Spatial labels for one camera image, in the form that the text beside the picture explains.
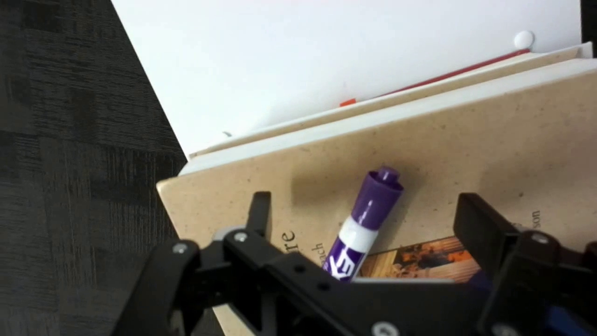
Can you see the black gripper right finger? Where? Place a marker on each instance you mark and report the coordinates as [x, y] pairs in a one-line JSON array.
[[541, 287]]

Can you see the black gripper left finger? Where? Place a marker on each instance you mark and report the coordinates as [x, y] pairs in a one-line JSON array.
[[173, 281]]

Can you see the purple and white marker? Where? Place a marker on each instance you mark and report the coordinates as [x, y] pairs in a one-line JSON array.
[[365, 218]]

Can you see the wooden table surface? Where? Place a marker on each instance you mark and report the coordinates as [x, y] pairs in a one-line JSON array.
[[472, 156]]

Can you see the thin white book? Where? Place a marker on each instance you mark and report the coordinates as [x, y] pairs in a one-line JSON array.
[[434, 87]]

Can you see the white paper sheet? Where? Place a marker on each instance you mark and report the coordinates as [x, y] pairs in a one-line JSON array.
[[309, 57]]

